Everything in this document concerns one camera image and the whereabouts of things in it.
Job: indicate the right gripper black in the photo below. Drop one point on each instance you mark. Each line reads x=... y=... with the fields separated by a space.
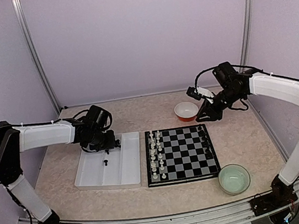
x=208 y=107

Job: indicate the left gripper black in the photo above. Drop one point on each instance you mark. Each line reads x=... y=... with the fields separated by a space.
x=110 y=143

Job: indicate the white plastic compartment tray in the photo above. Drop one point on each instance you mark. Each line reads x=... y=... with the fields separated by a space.
x=123 y=169

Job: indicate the black white chessboard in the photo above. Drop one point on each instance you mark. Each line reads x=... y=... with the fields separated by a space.
x=184 y=156

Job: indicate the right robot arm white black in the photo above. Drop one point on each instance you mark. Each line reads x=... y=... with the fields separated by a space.
x=259 y=139

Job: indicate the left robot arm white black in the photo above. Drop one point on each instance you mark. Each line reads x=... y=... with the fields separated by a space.
x=23 y=146

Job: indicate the black chess pieces heap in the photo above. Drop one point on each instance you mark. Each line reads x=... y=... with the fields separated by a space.
x=117 y=144

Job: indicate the red white bowl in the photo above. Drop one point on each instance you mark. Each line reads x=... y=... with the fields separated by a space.
x=186 y=111

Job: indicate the green glass bowl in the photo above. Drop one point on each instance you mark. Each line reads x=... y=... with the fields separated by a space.
x=234 y=179

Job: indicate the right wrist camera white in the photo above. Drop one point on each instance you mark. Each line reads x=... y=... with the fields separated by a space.
x=199 y=93

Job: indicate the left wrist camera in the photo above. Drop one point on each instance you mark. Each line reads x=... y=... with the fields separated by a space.
x=99 y=117

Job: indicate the right aluminium frame post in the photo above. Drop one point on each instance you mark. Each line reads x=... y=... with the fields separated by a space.
x=247 y=20

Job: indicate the aluminium frame post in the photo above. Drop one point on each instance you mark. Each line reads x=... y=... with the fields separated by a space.
x=247 y=20
x=17 y=6

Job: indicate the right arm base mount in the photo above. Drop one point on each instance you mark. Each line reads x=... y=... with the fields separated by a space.
x=277 y=198

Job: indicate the left aluminium frame post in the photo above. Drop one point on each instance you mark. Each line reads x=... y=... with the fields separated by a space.
x=17 y=6

